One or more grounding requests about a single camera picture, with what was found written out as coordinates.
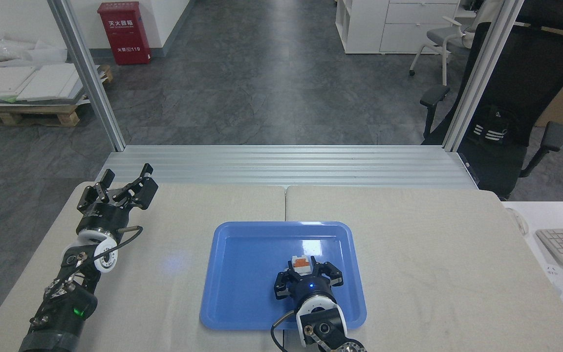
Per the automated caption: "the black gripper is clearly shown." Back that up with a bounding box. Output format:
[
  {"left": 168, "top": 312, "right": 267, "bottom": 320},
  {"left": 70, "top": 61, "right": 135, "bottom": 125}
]
[
  {"left": 274, "top": 255, "right": 345, "bottom": 307},
  {"left": 76, "top": 163, "right": 159, "bottom": 237}
]

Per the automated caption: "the white orange green switch part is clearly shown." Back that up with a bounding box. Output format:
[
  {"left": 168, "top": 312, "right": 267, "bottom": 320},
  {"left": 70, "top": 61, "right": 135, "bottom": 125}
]
[{"left": 289, "top": 254, "right": 312, "bottom": 273}]

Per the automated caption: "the blue plastic tray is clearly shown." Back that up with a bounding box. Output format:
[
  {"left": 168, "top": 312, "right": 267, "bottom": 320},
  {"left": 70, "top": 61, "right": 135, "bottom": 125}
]
[{"left": 199, "top": 221, "right": 368, "bottom": 330}]

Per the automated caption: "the beige table mat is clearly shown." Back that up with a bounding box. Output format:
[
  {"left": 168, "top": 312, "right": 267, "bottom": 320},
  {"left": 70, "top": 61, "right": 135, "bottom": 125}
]
[
  {"left": 0, "top": 182, "right": 288, "bottom": 352},
  {"left": 282, "top": 184, "right": 563, "bottom": 352}
]

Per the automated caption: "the wooden pallet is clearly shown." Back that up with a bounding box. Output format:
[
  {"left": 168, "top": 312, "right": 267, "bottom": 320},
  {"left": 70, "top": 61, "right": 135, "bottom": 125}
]
[{"left": 0, "top": 65, "right": 114, "bottom": 128}]

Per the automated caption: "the stack of white boards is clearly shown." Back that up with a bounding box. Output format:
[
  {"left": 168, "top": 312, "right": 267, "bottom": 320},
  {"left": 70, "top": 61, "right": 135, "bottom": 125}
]
[{"left": 0, "top": 62, "right": 102, "bottom": 106}]

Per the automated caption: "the red fire extinguisher box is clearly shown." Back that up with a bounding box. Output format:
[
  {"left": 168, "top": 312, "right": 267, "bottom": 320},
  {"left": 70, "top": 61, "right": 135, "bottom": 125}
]
[{"left": 97, "top": 1, "right": 152, "bottom": 66}]

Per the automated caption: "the pile of white plastic sheets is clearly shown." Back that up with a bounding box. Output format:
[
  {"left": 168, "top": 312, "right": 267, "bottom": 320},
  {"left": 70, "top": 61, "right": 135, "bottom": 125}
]
[{"left": 0, "top": 27, "right": 69, "bottom": 66}]

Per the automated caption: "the white computer mouse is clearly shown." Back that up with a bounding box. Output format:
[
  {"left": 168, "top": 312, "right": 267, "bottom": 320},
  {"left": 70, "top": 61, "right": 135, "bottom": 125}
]
[{"left": 510, "top": 208, "right": 530, "bottom": 237}]

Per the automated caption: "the white side table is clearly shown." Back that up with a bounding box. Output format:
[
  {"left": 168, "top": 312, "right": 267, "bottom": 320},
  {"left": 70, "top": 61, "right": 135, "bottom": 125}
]
[{"left": 501, "top": 201, "right": 563, "bottom": 352}]

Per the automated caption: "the white drawer cabinet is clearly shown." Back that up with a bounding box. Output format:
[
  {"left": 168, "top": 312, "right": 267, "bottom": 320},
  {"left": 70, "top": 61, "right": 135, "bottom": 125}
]
[{"left": 335, "top": 0, "right": 464, "bottom": 55}]

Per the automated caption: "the white grey office chair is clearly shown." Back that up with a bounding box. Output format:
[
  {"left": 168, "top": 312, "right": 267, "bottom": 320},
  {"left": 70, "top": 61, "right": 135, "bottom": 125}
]
[{"left": 409, "top": 0, "right": 503, "bottom": 87}]

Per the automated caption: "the black mesh office chair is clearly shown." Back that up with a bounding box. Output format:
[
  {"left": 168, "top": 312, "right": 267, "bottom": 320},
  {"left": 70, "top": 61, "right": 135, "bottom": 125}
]
[{"left": 419, "top": 0, "right": 563, "bottom": 201}]

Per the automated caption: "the silver aluminium post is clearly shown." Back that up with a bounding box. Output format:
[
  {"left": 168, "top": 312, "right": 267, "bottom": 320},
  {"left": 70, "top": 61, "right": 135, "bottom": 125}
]
[
  {"left": 442, "top": 0, "right": 526, "bottom": 153},
  {"left": 47, "top": 0, "right": 127, "bottom": 152}
]

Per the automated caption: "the silver aluminium table frame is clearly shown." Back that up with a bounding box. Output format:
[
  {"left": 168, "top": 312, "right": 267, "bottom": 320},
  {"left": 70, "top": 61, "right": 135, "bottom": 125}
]
[{"left": 96, "top": 144, "right": 480, "bottom": 190}]

